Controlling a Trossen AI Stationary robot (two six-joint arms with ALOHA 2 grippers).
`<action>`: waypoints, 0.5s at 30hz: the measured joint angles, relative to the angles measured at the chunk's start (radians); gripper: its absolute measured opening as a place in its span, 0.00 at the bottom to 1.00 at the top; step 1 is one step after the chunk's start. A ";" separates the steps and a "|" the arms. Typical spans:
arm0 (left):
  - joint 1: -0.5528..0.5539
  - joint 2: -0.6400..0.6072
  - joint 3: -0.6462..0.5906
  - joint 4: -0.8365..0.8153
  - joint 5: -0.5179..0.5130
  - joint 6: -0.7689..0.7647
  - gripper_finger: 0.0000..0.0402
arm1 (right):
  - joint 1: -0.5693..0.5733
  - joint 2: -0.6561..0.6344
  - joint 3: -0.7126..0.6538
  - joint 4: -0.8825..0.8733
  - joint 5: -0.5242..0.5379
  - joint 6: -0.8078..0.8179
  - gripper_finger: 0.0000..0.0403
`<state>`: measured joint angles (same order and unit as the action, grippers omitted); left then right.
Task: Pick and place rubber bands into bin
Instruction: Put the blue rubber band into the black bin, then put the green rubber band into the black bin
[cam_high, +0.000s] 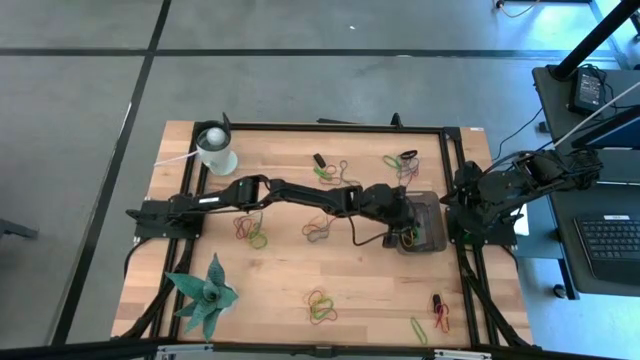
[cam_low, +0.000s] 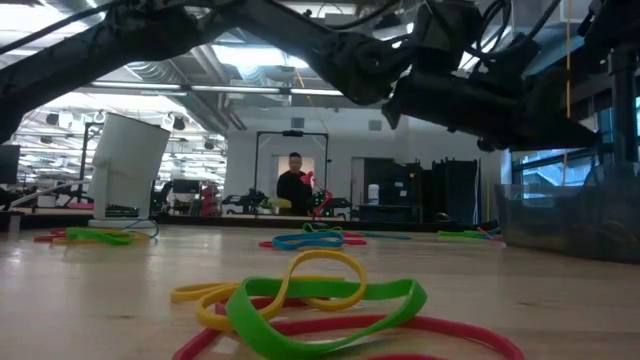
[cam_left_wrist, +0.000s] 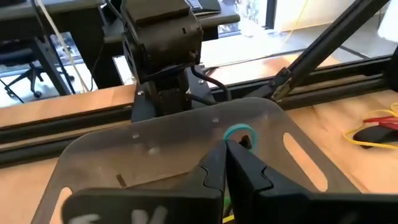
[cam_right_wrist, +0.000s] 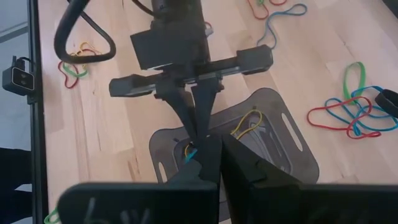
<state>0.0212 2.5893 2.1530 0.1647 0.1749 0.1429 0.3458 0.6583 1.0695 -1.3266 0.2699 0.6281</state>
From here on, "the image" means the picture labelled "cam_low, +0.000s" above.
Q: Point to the red background robot arm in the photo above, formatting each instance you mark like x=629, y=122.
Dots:
x=307, y=177

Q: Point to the person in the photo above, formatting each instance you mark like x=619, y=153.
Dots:
x=292, y=192

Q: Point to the long ceiling light bar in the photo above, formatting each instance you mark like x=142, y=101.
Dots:
x=235, y=89

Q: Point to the black gantry frame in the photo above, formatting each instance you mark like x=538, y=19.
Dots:
x=292, y=133

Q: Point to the black table frame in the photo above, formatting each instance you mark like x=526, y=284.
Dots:
x=225, y=221

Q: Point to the black folding screen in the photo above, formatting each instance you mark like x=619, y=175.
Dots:
x=457, y=190

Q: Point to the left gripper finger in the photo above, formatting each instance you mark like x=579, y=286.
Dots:
x=555, y=137

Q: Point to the black post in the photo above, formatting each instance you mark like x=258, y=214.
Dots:
x=625, y=115

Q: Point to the black cabinet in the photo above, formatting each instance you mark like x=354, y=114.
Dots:
x=395, y=190

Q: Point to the black background robot arm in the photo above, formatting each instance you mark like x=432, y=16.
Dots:
x=250, y=200

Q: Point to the small background monitor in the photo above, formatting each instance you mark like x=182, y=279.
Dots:
x=186, y=186

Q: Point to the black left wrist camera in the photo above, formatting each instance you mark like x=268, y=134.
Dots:
x=510, y=65

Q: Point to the red rubber band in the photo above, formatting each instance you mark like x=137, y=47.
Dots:
x=42, y=238
x=484, y=232
x=465, y=331
x=356, y=242
x=354, y=234

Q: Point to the clear plastic bin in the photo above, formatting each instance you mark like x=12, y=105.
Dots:
x=565, y=225

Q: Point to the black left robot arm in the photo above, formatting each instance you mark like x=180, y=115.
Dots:
x=75, y=55

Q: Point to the black monitor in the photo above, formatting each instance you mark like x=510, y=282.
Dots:
x=9, y=165

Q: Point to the white canister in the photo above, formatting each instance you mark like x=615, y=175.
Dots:
x=374, y=195

